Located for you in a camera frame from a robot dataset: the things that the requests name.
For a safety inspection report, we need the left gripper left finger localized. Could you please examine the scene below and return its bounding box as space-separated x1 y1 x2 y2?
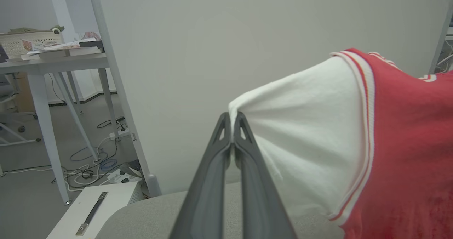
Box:
169 112 232 239

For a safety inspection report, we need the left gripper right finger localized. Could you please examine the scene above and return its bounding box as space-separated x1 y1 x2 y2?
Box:
234 112 298 239

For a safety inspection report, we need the red and white t-shirt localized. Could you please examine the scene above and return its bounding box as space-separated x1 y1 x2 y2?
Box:
228 48 453 239

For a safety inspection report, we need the black power adapter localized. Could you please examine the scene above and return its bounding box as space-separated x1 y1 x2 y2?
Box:
120 163 142 177

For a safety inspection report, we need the white power strip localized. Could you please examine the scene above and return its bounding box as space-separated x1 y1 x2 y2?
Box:
106 168 142 184

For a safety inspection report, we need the small white plug strip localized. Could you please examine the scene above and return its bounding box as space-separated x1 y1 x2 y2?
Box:
109 129 131 140

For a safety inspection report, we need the white metal cabinet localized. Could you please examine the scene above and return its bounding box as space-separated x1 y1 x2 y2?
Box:
46 181 144 239

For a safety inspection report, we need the stack of books and papers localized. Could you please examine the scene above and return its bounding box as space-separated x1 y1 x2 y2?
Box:
21 47 103 61

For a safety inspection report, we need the grey table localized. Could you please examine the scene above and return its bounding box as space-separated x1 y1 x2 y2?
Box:
0 53 119 206

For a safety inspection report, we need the brown cardboard box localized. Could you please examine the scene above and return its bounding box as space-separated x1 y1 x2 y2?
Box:
14 73 36 113

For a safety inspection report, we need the printed paper sheet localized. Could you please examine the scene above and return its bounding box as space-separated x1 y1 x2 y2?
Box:
22 37 97 52

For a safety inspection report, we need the grey office chair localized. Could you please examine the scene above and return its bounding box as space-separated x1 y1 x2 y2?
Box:
0 73 41 147

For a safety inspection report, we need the white laundry basket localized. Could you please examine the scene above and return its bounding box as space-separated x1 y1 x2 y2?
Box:
0 29 64 59

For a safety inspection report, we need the olive green cloth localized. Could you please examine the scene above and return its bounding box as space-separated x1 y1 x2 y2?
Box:
7 26 65 34

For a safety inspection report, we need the blue cable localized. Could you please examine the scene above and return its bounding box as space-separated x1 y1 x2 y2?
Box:
70 145 118 172

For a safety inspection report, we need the black cabinet handle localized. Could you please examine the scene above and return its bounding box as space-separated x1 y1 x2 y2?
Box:
75 192 109 237

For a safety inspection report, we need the black cable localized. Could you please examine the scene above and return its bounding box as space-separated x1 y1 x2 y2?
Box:
51 117 126 183

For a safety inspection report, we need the white cable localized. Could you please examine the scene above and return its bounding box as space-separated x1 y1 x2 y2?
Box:
0 136 121 193

